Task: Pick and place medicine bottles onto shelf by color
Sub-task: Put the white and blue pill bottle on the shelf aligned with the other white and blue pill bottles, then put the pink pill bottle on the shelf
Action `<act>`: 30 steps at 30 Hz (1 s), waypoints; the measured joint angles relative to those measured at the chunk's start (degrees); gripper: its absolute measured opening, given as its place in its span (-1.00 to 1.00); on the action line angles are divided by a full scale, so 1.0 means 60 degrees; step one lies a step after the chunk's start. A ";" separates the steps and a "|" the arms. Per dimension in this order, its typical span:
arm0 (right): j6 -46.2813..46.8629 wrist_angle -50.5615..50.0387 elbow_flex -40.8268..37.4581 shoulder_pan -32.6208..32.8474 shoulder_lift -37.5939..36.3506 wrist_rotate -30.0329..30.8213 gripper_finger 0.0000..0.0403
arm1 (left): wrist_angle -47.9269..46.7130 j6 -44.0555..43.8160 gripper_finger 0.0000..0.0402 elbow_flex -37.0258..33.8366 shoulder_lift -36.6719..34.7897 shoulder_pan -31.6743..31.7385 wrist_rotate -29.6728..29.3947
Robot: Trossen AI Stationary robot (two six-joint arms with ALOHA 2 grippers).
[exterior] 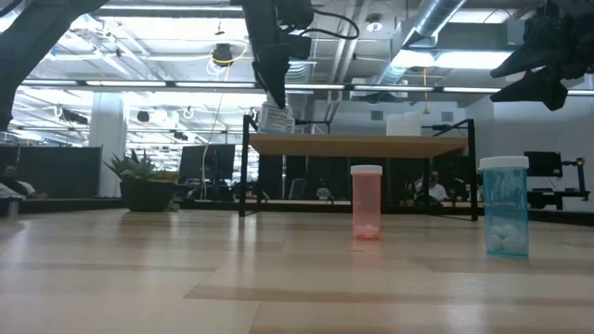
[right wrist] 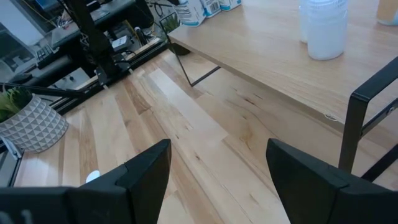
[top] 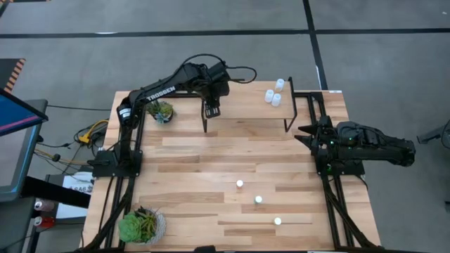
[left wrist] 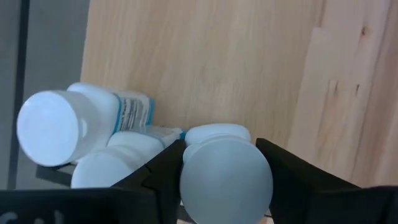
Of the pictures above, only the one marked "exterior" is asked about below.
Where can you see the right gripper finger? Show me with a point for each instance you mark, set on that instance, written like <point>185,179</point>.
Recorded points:
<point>533,59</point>
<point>543,88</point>

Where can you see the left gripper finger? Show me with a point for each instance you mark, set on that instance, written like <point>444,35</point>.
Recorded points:
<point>276,74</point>

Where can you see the white labelled medicine bottle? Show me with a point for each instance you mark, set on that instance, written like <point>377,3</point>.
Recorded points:
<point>276,121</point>

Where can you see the blue vial white cap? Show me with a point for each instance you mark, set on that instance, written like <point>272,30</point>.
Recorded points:
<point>505,209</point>

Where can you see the translucent clear medicine bottle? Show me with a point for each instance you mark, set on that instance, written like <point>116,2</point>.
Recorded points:
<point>412,125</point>
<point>395,126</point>

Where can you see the red vial white cap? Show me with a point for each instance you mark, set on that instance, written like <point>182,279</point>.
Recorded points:
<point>366,204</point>

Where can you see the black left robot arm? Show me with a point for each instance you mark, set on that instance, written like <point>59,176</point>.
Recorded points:
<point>32,42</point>

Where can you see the wooden shelf black metal legs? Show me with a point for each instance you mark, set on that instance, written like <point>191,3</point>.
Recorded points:
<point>357,146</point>

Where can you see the black office monitor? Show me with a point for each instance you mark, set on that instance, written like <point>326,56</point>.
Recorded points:
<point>543,163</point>
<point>220,162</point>

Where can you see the black desk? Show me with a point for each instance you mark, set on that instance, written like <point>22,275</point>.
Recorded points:
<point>557,197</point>

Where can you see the yellow ceiling pendant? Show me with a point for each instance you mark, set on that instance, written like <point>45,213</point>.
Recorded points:
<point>425,110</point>

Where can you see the person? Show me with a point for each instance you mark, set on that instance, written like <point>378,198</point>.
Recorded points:
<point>324,192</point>
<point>21,186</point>
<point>436,190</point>

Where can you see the long light bar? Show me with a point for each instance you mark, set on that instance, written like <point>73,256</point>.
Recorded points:
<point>130,84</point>

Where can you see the small succulent dark pot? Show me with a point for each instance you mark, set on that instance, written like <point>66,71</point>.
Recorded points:
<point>144,190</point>

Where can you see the white building column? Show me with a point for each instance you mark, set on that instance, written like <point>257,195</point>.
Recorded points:
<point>107,139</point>

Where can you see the dark office partition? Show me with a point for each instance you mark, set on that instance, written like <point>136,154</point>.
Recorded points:
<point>60,171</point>

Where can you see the black ceiling camera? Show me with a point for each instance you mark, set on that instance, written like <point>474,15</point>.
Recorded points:
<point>223,55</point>

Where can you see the silver ventilation duct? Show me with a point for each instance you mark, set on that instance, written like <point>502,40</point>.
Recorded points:
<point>431,18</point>

